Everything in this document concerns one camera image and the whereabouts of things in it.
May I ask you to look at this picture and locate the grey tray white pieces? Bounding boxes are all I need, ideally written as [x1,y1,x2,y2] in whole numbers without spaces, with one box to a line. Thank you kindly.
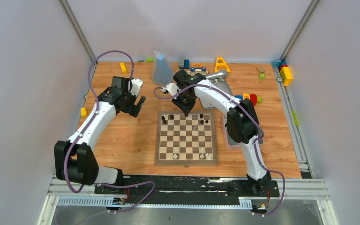
[196,78,233,112]

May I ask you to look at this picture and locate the wooden chess board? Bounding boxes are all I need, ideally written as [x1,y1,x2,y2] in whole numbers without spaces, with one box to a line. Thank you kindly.
[155,111,218,166]

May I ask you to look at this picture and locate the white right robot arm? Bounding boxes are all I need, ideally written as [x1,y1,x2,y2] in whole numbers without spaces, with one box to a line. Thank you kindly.
[165,70,271,196]

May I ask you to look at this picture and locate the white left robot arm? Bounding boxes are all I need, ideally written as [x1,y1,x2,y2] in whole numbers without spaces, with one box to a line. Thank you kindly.
[54,76,146,194]

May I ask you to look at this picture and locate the grey tray black pieces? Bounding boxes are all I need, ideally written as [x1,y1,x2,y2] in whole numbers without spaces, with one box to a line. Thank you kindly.
[222,115,264,151]

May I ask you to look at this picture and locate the blue white toy car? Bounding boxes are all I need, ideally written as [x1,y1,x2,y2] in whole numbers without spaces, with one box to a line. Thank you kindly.
[187,64,208,75]

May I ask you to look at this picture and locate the clear blue plastic bag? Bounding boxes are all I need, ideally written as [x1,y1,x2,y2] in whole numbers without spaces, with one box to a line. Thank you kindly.
[152,51,174,87]

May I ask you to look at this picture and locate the blue grey lego block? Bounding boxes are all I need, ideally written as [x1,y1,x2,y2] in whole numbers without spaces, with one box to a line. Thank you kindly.
[178,57,190,69]

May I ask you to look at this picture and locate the yellow cube at left edge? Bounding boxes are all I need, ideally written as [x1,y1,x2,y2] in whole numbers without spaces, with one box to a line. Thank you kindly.
[80,107,89,118]

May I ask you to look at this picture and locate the silver metal cylinder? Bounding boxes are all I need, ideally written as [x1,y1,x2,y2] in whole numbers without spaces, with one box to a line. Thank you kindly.
[205,70,228,80]

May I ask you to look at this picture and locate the yellow triangular toy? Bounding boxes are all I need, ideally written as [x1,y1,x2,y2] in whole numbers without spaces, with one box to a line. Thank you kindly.
[214,57,231,73]

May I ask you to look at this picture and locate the blue yellow red toy blocks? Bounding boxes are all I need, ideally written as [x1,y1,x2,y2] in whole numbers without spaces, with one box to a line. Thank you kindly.
[235,93,263,106]

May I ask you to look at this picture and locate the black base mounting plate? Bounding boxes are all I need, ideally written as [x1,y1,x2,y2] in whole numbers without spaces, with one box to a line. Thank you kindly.
[94,175,280,205]

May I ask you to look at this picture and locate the stacked coloured duplo blocks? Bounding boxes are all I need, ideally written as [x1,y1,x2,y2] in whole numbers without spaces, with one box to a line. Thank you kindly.
[271,60,293,86]

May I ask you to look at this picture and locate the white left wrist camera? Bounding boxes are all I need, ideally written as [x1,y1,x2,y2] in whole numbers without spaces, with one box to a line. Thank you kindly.
[129,78,143,97]

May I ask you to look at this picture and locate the yellow block by wall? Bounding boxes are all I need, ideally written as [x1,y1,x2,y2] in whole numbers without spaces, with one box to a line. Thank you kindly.
[119,62,128,75]

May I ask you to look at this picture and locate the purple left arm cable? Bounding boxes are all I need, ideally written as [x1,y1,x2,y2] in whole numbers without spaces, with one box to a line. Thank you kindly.
[63,50,156,214]

